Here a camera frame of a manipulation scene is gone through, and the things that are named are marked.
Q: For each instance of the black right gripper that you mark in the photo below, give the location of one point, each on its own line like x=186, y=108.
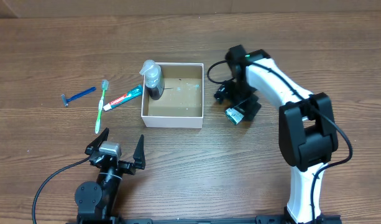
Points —
x=251, y=107

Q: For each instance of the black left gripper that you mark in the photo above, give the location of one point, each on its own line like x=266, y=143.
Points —
x=139, y=157

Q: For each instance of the green white soap box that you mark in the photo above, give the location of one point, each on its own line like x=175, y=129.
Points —
x=234, y=116

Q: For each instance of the Colgate toothpaste tube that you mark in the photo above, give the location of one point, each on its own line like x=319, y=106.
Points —
x=134, y=93

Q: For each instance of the green white toothbrush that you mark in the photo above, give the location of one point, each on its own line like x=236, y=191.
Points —
x=104, y=87

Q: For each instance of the blue disposable razor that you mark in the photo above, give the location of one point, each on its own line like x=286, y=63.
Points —
x=66, y=100

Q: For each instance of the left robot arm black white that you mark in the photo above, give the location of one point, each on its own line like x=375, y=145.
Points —
x=96, y=199

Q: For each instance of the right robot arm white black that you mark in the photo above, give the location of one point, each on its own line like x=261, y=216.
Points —
x=307, y=133

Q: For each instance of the white cardboard box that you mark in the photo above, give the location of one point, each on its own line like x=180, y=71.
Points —
x=182, y=102

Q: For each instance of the clear pump bottle dark liquid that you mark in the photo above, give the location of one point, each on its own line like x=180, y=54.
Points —
x=153, y=77

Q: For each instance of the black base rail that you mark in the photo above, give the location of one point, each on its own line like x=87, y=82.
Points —
x=209, y=220

